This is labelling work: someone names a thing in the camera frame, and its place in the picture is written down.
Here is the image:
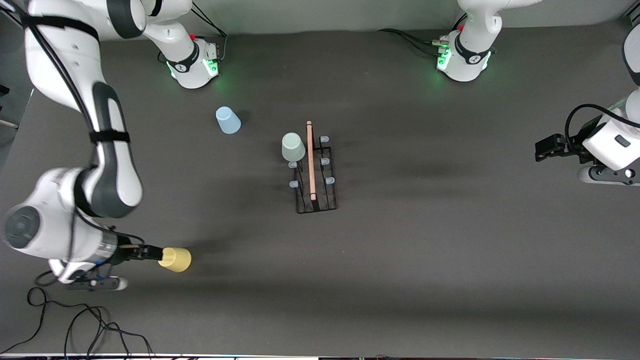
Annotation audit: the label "thin black loose cable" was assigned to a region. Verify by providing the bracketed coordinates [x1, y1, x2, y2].
[0, 286, 153, 357]

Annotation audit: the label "black left arm wrist cable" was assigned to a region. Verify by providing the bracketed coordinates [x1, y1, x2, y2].
[564, 104, 640, 151]

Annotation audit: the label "light blue plastic cup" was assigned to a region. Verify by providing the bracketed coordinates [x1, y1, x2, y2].
[215, 106, 242, 135]

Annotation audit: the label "black wire cup holder rack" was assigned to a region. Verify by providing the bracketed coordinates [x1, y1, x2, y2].
[288, 120, 340, 215]

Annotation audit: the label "dark grey table mat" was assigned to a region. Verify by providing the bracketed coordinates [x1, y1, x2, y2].
[0, 26, 640, 357]

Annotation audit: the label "black right arm base cables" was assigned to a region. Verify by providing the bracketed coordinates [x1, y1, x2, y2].
[187, 4, 229, 63]

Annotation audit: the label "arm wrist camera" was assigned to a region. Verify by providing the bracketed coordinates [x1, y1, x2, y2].
[577, 165, 640, 187]
[35, 273, 129, 292]

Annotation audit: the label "black left arm base cables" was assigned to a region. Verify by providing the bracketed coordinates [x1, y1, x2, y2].
[377, 28, 447, 56]

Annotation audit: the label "black arm wrist cable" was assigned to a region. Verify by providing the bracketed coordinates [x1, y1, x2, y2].
[564, 104, 640, 151]
[0, 0, 147, 248]

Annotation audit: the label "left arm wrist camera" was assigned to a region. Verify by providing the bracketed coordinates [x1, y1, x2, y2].
[577, 165, 640, 187]

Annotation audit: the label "light grey backdrop cloth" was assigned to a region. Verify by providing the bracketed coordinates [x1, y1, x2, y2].
[190, 0, 640, 42]

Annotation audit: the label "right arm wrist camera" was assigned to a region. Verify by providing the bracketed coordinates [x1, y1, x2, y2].
[35, 273, 129, 292]

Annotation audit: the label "black arm base cables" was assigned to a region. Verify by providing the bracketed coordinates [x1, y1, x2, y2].
[377, 28, 447, 56]
[187, 4, 229, 63]

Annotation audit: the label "yellow plastic cup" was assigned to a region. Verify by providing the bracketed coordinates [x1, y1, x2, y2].
[158, 247, 192, 273]

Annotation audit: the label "black right arm wrist cable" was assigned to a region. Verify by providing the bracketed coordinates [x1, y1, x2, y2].
[0, 0, 147, 248]

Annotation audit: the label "pale green plastic cup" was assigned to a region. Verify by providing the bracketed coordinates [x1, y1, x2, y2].
[281, 132, 307, 163]

